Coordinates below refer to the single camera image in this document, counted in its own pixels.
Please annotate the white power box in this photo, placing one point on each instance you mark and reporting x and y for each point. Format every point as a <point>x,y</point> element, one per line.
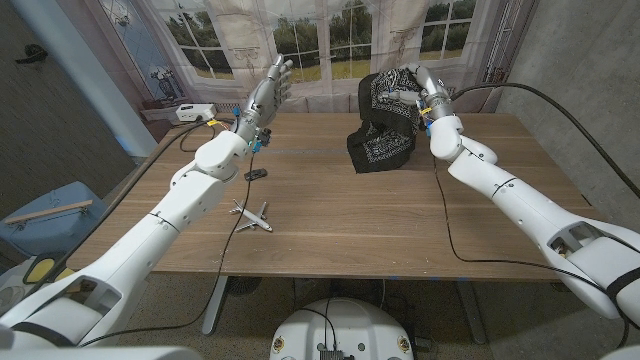
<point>192,112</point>

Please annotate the white robot torso base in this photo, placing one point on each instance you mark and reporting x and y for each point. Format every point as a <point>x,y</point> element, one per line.
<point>350,325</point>

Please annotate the grey white sneaker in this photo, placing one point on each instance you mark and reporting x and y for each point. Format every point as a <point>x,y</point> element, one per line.
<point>10,296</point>

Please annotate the printed window backdrop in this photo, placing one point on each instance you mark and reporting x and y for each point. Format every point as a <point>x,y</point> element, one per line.
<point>340,30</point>

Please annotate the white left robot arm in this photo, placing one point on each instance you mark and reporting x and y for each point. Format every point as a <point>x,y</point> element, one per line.
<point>165,220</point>

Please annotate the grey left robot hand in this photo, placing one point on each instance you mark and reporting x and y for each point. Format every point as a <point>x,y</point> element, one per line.
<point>267,97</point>

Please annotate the small black toy car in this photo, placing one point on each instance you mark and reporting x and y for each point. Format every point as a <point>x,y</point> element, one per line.
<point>255,174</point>

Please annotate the grey table leg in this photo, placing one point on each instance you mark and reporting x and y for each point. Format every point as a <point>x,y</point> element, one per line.
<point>214,305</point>
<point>471,310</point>

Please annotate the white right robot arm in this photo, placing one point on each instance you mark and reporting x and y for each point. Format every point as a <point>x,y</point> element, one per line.
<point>525,205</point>

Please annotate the yellow and black pad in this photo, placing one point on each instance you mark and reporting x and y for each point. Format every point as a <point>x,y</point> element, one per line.
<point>40,270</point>

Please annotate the white toy airplane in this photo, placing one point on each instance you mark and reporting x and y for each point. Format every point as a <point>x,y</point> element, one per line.
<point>252,218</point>

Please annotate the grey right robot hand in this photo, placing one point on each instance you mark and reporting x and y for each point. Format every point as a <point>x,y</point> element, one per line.
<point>432,95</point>

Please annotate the white pillar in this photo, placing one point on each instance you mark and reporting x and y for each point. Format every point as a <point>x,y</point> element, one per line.
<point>85,75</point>

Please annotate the black paisley bandana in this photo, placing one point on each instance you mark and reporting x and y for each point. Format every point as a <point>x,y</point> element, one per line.
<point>385,140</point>

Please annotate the blue storage bin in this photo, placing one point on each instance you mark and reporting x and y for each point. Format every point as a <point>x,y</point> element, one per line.
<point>50,235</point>

